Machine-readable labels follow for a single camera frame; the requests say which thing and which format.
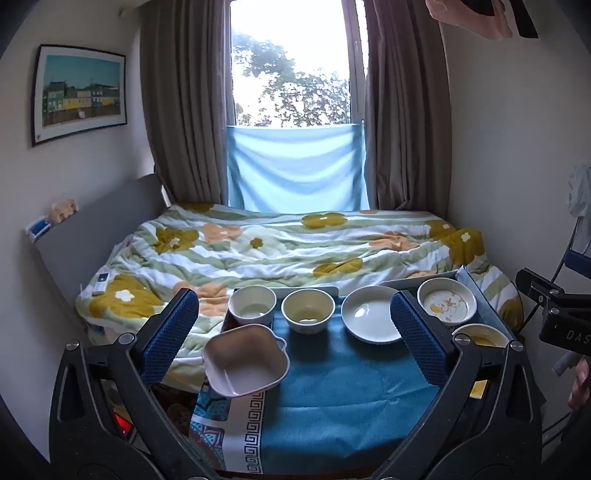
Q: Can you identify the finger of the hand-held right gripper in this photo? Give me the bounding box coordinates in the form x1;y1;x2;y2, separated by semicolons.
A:
515;268;568;308

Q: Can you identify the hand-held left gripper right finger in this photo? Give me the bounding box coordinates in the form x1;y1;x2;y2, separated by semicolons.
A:
373;290;546;480

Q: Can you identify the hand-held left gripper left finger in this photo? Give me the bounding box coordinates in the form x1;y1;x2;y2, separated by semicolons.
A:
48;287;209;480

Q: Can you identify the white plate with yellow print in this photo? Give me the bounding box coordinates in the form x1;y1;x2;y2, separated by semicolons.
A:
417;277;478;326

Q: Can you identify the plain white plate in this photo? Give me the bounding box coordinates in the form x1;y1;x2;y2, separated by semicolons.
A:
341;285;407;344

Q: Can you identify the pink square bowl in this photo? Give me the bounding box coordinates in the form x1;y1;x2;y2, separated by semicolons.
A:
202;323;291;398

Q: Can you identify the person's right hand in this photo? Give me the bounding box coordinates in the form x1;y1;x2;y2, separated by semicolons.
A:
568;355;591;412

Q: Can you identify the black metal rack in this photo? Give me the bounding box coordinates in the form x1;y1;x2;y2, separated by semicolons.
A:
549;217;591;296

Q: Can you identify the yellow-lined bowl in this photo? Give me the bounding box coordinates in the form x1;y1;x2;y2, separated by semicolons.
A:
451;323;511;349

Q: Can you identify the white bowl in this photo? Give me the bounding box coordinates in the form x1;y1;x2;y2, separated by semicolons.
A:
228;285;278;325

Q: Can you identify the blue tablecloth with patterned border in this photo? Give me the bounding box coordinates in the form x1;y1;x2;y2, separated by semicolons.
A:
189;286;522;476

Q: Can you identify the white crumpled cloth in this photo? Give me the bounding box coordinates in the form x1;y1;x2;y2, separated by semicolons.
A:
567;164;591;217

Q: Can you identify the cream bowl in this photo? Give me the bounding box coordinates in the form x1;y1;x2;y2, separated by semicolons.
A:
281;288;336;334

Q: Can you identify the grey headboard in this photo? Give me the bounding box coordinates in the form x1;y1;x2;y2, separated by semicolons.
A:
23;173;174;333

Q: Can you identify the floral striped blanket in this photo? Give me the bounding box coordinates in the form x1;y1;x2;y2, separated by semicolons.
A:
76;202;522;393

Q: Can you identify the blue box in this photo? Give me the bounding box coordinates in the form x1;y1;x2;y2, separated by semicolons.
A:
25;217;54;243

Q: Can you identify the light blue window cloth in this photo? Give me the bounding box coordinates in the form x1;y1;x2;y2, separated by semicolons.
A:
226;124;370;213

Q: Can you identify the pink hanging cloth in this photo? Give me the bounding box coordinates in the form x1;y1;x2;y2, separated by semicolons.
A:
425;0;515;40

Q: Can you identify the window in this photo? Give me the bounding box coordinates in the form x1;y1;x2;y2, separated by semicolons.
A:
228;0;370;130

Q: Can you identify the framed wall picture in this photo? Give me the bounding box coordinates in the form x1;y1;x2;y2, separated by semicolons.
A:
31;44;127;148

